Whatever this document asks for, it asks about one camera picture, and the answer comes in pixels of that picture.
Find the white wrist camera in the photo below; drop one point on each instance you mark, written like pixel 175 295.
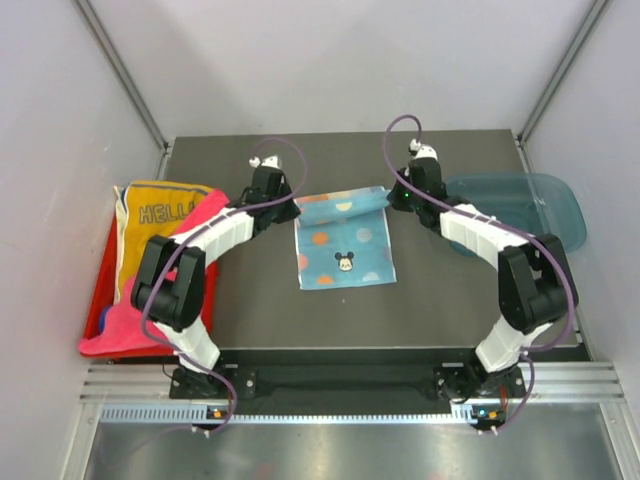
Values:
pixel 273 161
pixel 419 150

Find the blue polka dot towel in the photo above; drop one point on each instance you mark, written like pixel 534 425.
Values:
pixel 342 240

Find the red plastic bin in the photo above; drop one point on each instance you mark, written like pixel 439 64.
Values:
pixel 114 332

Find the left aluminium frame post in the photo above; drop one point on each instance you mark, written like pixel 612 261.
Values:
pixel 91 18

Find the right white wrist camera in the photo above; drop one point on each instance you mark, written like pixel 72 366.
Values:
pixel 419 150

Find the translucent blue plastic container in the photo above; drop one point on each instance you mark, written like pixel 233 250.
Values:
pixel 531 202

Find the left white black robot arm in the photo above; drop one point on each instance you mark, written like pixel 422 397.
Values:
pixel 169 289

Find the aluminium extrusion rail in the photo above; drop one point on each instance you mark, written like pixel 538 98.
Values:
pixel 554 382

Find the pink towel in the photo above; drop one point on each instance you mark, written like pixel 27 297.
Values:
pixel 129 295

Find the yellow hello towel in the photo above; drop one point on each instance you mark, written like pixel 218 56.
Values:
pixel 145 208

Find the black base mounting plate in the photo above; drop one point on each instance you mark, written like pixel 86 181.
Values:
pixel 429 381

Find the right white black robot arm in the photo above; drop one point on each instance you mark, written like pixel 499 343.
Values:
pixel 537 296

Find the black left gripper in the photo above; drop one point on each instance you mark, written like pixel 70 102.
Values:
pixel 290 213

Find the aluminium frame post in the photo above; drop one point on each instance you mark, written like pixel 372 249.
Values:
pixel 596 11
pixel 91 18

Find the right aluminium frame post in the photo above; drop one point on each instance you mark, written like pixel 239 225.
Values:
pixel 596 11

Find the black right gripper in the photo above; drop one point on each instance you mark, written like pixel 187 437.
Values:
pixel 397 202

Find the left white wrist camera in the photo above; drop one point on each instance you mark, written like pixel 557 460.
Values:
pixel 273 161

